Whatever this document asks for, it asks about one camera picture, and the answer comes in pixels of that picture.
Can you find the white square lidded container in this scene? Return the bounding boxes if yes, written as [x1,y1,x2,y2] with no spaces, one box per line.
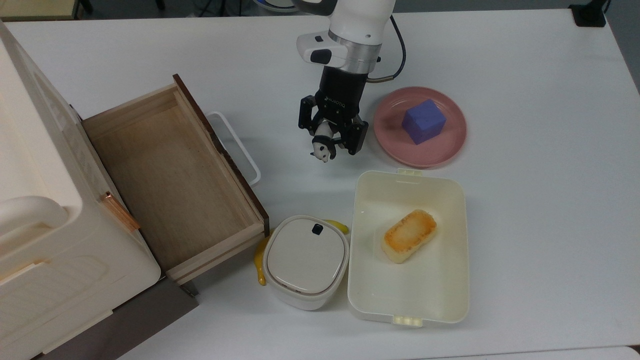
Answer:
[262,215,350,311]

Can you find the copper cabinet latch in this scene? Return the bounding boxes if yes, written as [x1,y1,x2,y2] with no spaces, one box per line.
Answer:
[101,192,141,232]

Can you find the black table clamp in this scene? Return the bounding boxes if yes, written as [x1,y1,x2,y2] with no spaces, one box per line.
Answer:
[568,0,612,28]

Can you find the cream rectangular plastic container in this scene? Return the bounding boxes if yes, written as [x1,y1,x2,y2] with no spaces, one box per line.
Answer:
[347,168,470,328]

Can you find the white drawer handle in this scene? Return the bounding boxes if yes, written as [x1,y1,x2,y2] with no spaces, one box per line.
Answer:
[205,111,263,187]

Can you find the light wooden side table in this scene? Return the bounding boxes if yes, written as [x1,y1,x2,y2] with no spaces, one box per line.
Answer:
[0,0,82,22]

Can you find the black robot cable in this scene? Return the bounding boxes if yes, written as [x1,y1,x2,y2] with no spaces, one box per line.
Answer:
[366,15,407,82]

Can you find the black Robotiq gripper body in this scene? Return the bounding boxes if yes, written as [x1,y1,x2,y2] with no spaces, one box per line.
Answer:
[317,66,369,129]

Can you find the cream plastic storage cabinet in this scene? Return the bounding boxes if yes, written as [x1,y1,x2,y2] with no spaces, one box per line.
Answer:
[0,21,162,360]

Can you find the wooden drawer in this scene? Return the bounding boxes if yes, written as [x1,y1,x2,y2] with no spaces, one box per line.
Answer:
[81,73,271,286]

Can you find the small panda toy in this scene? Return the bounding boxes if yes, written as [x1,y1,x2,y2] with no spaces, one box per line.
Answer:
[310,122,338,164]

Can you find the pink plate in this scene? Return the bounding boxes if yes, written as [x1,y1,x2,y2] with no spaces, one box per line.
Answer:
[373,86,468,169]

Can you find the brown base board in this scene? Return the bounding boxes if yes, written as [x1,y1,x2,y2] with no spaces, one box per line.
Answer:
[31,276,200,360]

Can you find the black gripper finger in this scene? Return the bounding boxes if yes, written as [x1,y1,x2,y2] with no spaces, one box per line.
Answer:
[298,94,327,146]
[334,114,370,156]

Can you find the yellow banana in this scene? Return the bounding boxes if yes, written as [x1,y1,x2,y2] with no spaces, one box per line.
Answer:
[253,219,350,287]

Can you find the purple cube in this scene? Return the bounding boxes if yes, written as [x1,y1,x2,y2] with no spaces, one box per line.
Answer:
[401,98,447,145]

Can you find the toasted bread toy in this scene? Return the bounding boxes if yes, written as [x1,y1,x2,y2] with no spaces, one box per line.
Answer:
[381,208,438,264]

